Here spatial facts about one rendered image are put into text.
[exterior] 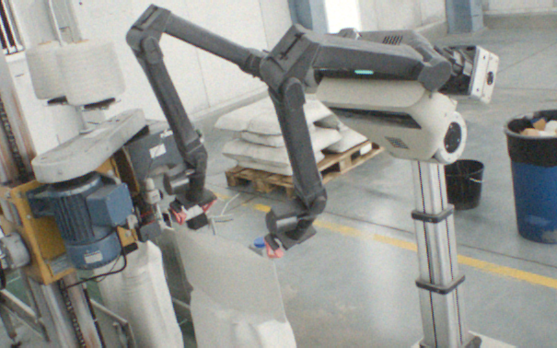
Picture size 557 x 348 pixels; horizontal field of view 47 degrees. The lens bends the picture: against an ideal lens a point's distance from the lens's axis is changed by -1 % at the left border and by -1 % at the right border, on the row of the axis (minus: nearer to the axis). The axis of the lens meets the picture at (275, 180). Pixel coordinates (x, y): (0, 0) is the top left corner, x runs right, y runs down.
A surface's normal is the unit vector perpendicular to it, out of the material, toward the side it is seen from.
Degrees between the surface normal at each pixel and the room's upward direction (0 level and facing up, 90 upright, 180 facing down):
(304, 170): 117
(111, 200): 90
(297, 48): 51
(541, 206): 93
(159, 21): 101
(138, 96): 90
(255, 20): 90
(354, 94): 40
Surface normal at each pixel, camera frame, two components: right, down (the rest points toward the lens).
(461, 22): -0.73, 0.36
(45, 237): 0.66, 0.14
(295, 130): 0.43, 0.64
